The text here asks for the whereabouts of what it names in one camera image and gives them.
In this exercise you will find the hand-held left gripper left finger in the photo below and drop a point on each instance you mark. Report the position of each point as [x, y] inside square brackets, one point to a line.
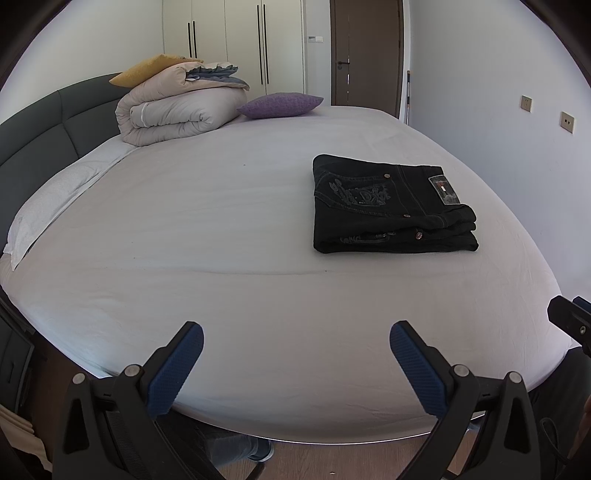
[178, 369]

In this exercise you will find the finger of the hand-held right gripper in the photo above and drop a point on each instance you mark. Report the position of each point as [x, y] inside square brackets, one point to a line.
[570, 321]

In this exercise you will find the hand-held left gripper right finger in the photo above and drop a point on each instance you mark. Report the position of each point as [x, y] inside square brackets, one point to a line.
[415, 369]

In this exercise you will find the black denim pants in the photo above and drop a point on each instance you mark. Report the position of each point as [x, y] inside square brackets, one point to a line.
[388, 221]

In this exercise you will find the person's black clothing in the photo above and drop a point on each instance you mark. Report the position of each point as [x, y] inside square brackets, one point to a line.
[563, 392]

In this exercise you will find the person's leg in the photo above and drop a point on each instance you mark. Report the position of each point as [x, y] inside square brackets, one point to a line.
[221, 443]

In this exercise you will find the bed with white sheet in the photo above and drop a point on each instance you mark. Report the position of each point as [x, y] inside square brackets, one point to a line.
[231, 254]

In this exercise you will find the dark nightstand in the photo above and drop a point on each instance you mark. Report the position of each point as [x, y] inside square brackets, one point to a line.
[16, 364]

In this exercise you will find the folded beige duvet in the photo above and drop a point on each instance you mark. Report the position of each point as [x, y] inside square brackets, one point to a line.
[175, 110]

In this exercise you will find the dark grey padded headboard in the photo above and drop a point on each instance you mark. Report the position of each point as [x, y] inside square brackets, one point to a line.
[37, 134]

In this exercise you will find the purple pillow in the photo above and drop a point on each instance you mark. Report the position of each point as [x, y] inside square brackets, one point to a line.
[281, 105]

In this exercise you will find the grey-blue ruffled blanket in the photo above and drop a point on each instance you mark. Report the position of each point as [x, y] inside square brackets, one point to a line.
[221, 76]

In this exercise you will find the yellow pillow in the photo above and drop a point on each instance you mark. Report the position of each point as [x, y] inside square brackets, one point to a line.
[147, 69]

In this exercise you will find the brown door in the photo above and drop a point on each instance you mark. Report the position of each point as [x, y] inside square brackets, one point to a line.
[369, 46]

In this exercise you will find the white wardrobe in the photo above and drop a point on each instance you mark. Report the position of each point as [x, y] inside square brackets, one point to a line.
[231, 41]

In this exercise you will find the thin pole against wall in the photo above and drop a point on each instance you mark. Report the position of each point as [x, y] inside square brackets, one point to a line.
[409, 97]

